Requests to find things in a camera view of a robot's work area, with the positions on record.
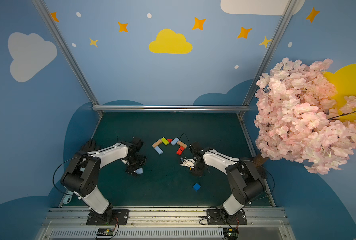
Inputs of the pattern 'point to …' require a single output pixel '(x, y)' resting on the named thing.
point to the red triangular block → (169, 140)
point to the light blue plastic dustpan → (67, 198)
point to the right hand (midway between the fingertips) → (199, 166)
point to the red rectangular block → (180, 150)
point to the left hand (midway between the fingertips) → (144, 165)
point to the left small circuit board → (105, 232)
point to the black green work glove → (89, 146)
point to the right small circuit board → (230, 233)
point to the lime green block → (164, 141)
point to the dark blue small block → (196, 187)
